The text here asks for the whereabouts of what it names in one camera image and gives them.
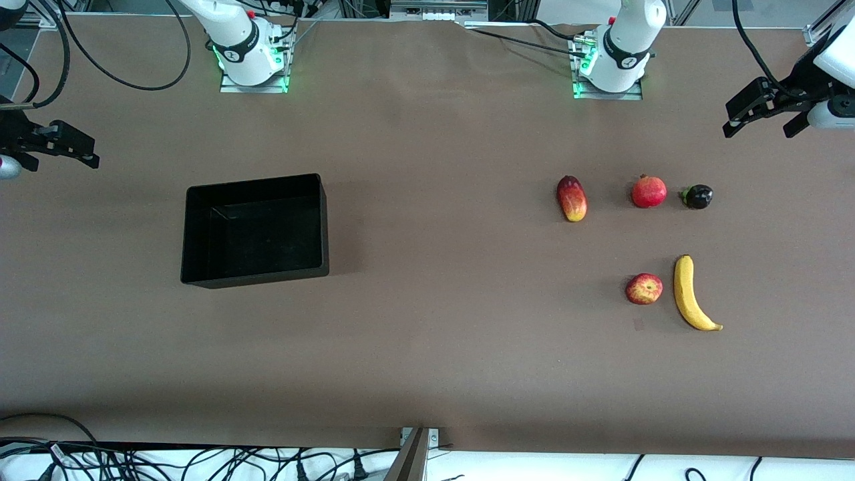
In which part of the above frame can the yellow banana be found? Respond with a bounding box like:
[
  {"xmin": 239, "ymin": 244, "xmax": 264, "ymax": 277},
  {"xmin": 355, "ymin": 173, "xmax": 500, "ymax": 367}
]
[{"xmin": 673, "ymin": 255, "xmax": 724, "ymax": 332}]

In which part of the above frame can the black plastic box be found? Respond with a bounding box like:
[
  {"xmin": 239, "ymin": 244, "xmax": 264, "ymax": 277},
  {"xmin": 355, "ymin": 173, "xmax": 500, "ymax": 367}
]
[{"xmin": 180, "ymin": 173, "xmax": 330, "ymax": 289}]

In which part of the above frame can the red yellow apple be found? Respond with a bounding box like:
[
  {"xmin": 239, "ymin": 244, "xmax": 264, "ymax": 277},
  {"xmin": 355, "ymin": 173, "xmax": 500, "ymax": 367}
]
[{"xmin": 625, "ymin": 272, "xmax": 664, "ymax": 306}]

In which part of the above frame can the red pomegranate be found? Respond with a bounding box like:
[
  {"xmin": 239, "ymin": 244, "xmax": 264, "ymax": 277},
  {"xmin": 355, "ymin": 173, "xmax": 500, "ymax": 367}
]
[{"xmin": 631, "ymin": 174, "xmax": 668, "ymax": 209}]

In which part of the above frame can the red yellow mango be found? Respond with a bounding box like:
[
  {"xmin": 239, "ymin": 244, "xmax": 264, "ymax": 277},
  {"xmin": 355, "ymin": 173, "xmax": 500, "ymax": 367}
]
[{"xmin": 556, "ymin": 175, "xmax": 588, "ymax": 223}]

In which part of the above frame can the grey background device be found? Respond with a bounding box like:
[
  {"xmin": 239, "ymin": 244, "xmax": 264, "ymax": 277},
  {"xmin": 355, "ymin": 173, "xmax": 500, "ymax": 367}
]
[{"xmin": 389, "ymin": 0, "xmax": 490, "ymax": 22}]

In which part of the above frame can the white lower board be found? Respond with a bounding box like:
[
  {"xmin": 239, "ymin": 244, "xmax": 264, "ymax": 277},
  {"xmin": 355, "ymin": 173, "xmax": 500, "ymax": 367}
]
[{"xmin": 0, "ymin": 446, "xmax": 855, "ymax": 481}]

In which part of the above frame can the dark metal profile beam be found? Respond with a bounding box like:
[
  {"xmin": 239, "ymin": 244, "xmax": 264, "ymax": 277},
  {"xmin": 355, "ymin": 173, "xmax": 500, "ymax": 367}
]
[{"xmin": 384, "ymin": 428, "xmax": 430, "ymax": 481}]

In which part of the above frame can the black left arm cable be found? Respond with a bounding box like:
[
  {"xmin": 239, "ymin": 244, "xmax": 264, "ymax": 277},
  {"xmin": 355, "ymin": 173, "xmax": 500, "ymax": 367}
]
[{"xmin": 731, "ymin": 0, "xmax": 796, "ymax": 98}]

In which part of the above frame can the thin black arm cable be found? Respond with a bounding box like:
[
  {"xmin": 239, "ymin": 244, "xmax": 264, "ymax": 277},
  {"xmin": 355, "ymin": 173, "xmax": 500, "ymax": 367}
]
[{"xmin": 0, "ymin": 43, "xmax": 41, "ymax": 106}]

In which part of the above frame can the aluminium frame profile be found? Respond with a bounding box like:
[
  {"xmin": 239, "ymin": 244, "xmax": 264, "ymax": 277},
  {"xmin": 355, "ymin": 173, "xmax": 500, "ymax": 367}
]
[{"xmin": 804, "ymin": 0, "xmax": 855, "ymax": 47}]

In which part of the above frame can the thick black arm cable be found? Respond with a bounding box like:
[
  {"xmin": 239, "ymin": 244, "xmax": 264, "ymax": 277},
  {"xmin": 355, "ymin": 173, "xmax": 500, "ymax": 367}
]
[{"xmin": 27, "ymin": 0, "xmax": 71, "ymax": 109}]

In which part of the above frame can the long looping black cable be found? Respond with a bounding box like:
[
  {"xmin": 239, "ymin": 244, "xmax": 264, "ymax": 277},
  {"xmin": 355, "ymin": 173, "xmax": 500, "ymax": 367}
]
[{"xmin": 57, "ymin": 0, "xmax": 192, "ymax": 92}]

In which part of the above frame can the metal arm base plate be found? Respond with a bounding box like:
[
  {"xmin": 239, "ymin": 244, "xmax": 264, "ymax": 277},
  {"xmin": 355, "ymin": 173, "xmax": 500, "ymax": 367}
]
[
  {"xmin": 219, "ymin": 25, "xmax": 291, "ymax": 94},
  {"xmin": 570, "ymin": 30, "xmax": 645, "ymax": 101}
]

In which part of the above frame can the black cable on table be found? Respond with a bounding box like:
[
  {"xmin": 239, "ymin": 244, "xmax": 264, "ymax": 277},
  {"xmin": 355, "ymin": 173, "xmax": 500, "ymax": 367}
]
[{"xmin": 461, "ymin": 20, "xmax": 595, "ymax": 61}]

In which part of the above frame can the arched black floor cable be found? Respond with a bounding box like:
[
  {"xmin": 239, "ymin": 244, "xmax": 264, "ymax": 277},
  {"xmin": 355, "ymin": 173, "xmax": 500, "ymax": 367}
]
[{"xmin": 0, "ymin": 412, "xmax": 101, "ymax": 448}]

